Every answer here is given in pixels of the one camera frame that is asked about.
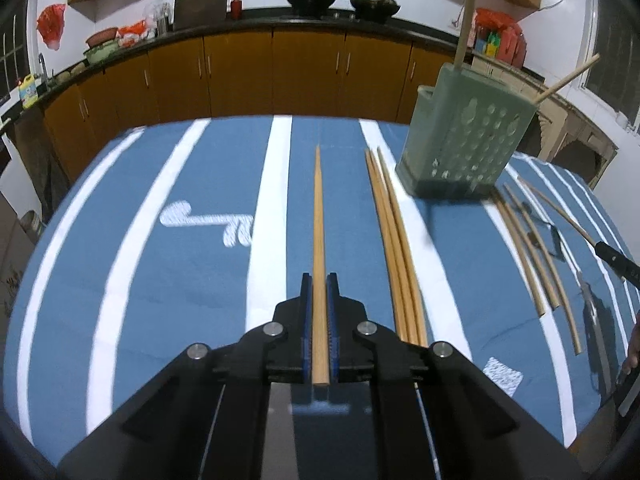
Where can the brown cutting board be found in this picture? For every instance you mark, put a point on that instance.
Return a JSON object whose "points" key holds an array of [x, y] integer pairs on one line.
{"points": [[200, 9]]}

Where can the red basin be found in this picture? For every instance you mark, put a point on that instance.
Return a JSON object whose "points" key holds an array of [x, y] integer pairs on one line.
{"points": [[101, 37]]}

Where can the green perforated utensil holder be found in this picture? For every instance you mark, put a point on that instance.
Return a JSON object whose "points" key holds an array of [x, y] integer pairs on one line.
{"points": [[465, 130]]}

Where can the black kitchen countertop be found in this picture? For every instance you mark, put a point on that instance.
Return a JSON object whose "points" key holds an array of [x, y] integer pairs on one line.
{"points": [[165, 35]]}

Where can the cardboard box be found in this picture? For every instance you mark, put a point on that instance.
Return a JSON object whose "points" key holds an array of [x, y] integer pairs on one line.
{"points": [[15, 250]]}

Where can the red bottle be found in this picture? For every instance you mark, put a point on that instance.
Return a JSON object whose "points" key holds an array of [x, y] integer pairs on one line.
{"points": [[236, 6]]}

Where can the lidded dark wok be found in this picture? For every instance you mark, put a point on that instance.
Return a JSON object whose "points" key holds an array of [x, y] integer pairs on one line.
{"points": [[375, 5]]}

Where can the wooden base cabinets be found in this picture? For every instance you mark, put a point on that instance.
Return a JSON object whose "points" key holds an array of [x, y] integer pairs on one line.
{"points": [[240, 75]]}

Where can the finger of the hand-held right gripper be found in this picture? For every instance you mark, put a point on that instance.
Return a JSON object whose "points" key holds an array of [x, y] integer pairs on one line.
{"points": [[620, 261]]}

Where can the gas stove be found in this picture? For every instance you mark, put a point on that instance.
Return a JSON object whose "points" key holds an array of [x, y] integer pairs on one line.
{"points": [[345, 16]]}

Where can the yellow detergent bottle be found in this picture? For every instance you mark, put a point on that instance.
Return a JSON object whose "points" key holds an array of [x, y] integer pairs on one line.
{"points": [[28, 91]]}

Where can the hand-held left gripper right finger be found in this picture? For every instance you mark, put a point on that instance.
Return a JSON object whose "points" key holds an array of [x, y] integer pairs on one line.
{"points": [[332, 321]]}

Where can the metal canister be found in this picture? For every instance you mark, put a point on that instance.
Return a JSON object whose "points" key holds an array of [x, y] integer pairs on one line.
{"points": [[161, 24]]}

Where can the metal faucet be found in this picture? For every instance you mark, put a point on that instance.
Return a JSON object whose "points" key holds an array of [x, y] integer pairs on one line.
{"points": [[44, 67]]}

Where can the person's right hand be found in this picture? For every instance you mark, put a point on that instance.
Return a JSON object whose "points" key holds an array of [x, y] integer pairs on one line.
{"points": [[634, 345]]}

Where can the barred small window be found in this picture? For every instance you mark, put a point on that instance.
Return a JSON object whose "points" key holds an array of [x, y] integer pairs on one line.
{"points": [[11, 60]]}

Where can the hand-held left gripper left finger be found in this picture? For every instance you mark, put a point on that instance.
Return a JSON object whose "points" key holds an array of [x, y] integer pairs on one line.
{"points": [[306, 321]]}

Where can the barred large window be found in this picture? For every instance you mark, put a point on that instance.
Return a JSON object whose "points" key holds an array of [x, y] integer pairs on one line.
{"points": [[612, 50]]}

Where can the hanging red plastic bag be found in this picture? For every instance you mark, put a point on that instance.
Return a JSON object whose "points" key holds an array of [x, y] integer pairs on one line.
{"points": [[51, 25]]}

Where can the orange plastic bag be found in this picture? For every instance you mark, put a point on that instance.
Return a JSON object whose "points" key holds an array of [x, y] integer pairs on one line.
{"points": [[134, 31]]}

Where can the colourful small box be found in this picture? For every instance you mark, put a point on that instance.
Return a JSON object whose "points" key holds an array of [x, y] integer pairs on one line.
{"points": [[490, 44]]}

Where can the blue white striped tablecloth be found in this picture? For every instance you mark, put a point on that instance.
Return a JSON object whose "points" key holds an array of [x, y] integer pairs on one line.
{"points": [[165, 280]]}

